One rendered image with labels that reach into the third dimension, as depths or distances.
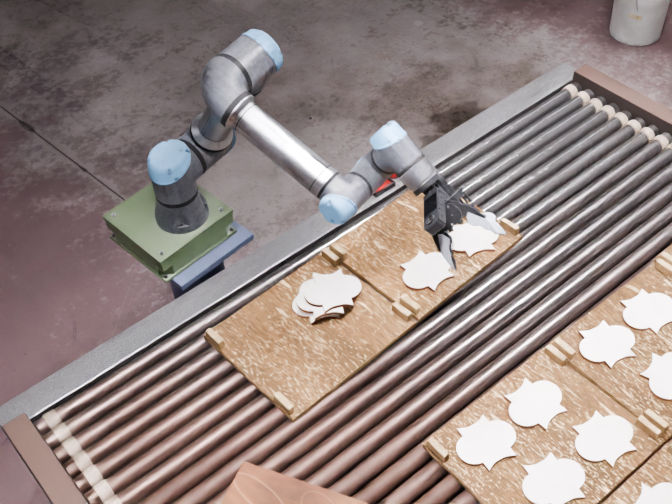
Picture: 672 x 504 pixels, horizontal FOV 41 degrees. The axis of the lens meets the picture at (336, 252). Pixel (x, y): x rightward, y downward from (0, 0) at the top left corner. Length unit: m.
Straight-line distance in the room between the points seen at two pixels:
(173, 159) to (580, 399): 1.18
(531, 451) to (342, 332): 0.55
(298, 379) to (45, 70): 3.20
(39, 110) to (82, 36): 0.65
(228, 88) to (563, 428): 1.07
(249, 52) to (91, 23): 3.28
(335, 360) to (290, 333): 0.14
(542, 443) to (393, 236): 0.73
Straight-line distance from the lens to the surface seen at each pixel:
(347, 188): 1.99
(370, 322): 2.28
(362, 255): 2.43
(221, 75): 2.07
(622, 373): 2.25
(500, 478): 2.05
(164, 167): 2.39
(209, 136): 2.41
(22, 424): 2.26
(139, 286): 3.74
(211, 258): 2.56
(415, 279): 2.35
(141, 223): 2.58
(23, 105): 4.85
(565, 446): 2.11
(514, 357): 2.25
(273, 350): 2.24
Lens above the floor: 2.72
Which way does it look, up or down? 47 degrees down
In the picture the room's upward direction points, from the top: 4 degrees counter-clockwise
